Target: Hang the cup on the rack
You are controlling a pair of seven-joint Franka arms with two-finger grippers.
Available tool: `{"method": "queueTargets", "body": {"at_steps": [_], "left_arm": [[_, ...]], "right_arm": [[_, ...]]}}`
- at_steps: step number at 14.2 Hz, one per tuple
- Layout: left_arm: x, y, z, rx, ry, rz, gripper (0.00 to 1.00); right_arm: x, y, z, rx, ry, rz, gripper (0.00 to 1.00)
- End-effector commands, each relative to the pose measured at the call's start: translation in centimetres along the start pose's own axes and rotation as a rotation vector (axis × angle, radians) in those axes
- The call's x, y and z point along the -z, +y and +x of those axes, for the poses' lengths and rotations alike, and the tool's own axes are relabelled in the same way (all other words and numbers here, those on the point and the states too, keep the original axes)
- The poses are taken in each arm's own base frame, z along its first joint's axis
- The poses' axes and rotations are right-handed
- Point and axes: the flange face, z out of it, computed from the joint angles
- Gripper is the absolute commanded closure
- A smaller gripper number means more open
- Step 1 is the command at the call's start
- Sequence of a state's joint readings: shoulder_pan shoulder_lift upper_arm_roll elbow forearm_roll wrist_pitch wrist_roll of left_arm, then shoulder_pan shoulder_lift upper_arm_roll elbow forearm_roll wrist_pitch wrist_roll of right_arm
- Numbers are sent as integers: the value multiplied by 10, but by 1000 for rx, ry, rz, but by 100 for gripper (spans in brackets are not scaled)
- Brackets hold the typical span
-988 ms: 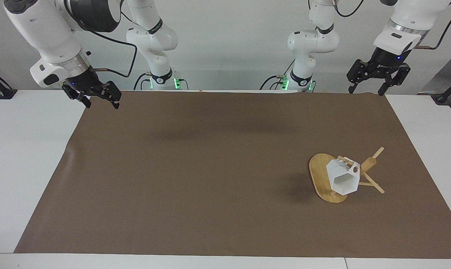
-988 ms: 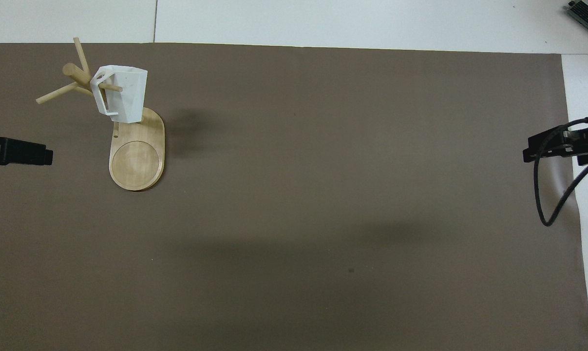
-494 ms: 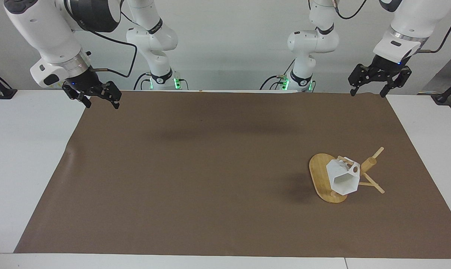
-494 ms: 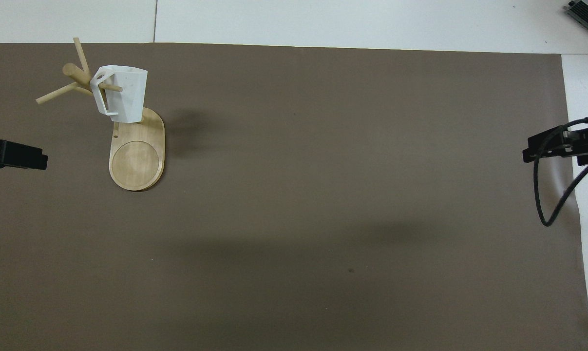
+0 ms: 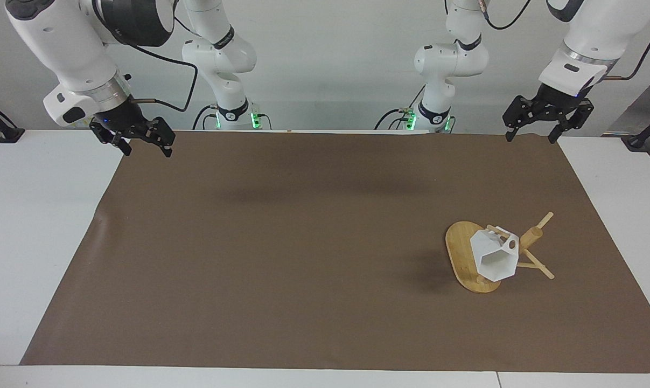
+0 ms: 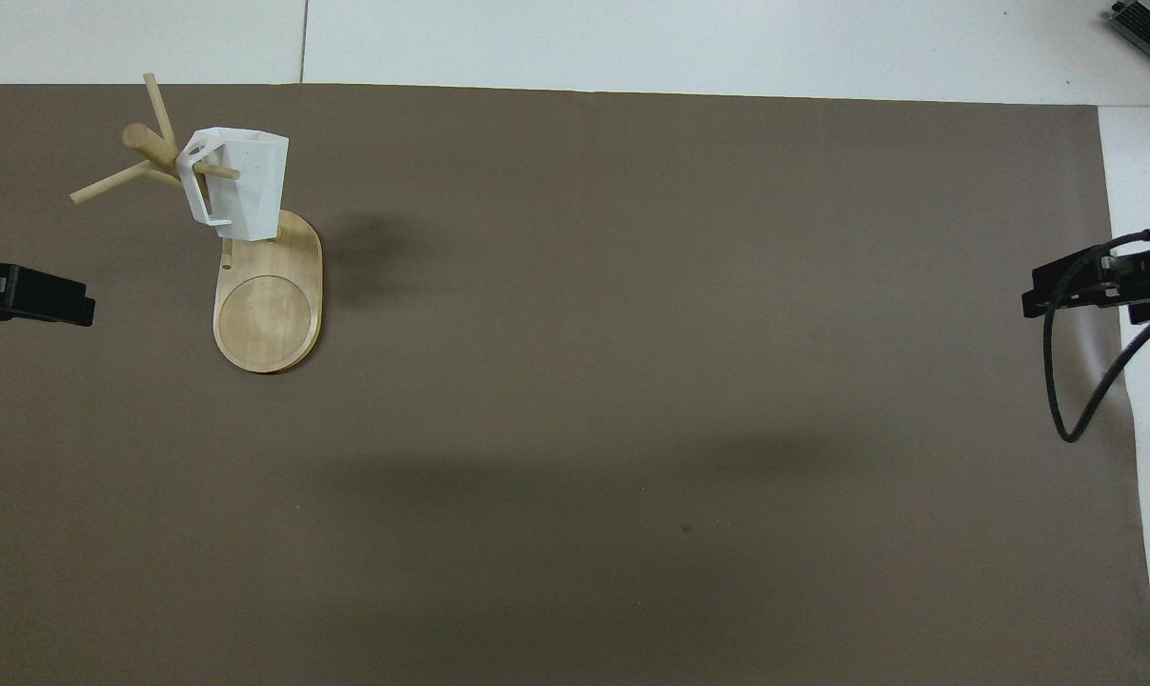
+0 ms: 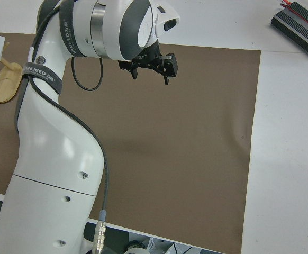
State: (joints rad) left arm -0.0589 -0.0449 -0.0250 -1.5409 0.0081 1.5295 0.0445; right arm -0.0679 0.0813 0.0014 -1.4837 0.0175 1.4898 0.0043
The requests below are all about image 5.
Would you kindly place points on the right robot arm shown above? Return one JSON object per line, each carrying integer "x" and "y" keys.
{"x": 71, "y": 48}

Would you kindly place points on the wooden cup rack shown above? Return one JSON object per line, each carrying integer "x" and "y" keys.
{"x": 462, "y": 253}

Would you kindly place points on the white faceted cup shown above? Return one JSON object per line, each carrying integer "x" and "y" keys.
{"x": 491, "y": 248}

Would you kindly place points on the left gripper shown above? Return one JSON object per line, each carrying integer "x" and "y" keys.
{"x": 561, "y": 99}

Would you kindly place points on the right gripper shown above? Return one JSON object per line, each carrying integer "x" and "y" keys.
{"x": 121, "y": 116}

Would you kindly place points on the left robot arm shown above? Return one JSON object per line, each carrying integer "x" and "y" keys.
{"x": 594, "y": 37}

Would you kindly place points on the black stand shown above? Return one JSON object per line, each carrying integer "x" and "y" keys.
{"x": 4, "y": 129}
{"x": 645, "y": 134}

